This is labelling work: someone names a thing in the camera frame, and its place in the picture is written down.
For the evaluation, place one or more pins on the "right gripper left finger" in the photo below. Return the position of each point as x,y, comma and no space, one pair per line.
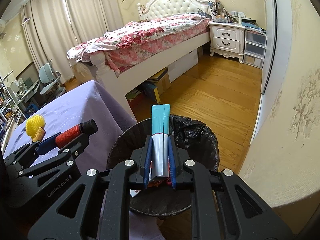
96,206

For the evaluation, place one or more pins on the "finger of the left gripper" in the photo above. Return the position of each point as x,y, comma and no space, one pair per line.
57,162
28,153

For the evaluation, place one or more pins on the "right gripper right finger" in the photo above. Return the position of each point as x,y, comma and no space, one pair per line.
223,206

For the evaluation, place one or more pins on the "yellow label bottle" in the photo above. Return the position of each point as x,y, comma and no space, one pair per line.
39,135

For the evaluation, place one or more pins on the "yellow foam net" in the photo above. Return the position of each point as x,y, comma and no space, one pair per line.
33,124

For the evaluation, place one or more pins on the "red label bottle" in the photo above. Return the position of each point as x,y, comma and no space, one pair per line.
88,128

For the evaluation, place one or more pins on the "teal white wrapper tube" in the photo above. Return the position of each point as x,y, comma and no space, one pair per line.
160,134

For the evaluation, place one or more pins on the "white printed packet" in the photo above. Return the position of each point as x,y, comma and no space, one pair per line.
133,193

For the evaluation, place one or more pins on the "black lined trash bin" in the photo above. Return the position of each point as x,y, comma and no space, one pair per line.
191,135

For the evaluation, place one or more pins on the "white bookshelf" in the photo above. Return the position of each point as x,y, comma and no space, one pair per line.
10,111

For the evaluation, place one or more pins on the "study desk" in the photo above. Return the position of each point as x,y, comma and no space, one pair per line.
25,96

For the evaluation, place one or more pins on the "purple tablecloth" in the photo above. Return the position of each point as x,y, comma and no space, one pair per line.
86,102

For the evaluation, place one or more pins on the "light blue desk chair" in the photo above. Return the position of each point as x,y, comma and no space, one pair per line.
51,81

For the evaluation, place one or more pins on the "cardboard box under bed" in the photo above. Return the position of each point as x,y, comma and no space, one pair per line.
156,85

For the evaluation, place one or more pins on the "floral pink quilt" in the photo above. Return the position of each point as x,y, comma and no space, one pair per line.
138,41

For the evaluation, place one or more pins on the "white storage box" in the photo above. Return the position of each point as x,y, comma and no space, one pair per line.
182,65

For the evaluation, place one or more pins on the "air conditioner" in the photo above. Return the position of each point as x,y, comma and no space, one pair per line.
2,27

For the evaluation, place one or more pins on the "beige curtains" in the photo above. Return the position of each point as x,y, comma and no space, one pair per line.
52,27

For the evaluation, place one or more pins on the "white nightstand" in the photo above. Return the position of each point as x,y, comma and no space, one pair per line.
227,39

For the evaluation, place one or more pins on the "plastic drawer unit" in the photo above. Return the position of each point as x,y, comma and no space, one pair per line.
255,47

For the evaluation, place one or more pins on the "white bed with headboard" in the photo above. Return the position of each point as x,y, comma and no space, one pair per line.
119,86

